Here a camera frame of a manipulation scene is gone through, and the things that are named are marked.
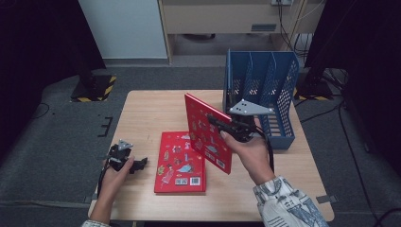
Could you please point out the person's right hand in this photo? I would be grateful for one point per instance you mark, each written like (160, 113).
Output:
(252, 160)

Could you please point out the grey tape piece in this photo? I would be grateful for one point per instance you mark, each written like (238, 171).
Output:
(326, 199)
(89, 199)

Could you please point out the black floor tape mark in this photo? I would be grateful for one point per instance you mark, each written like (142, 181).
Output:
(108, 126)

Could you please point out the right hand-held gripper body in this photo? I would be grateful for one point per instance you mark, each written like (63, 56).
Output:
(249, 126)

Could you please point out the white power socket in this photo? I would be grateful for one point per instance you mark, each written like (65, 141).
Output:
(281, 2)

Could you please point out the person's left hand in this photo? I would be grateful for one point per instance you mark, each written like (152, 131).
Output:
(112, 184)

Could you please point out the blue plastic file rack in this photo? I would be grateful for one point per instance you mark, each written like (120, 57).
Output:
(283, 142)

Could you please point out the yellow-black striped stand base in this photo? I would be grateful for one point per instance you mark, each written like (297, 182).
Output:
(315, 90)
(94, 88)

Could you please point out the black curtain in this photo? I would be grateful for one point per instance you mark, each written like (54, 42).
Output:
(362, 47)
(38, 47)

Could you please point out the white cabinet panel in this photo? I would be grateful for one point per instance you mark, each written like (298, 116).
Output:
(126, 28)

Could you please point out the beige wooden desk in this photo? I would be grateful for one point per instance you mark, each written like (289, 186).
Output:
(220, 19)

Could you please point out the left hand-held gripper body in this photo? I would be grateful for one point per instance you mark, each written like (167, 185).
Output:
(119, 156)

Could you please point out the red picture book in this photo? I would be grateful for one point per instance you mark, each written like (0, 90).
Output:
(201, 148)
(176, 164)

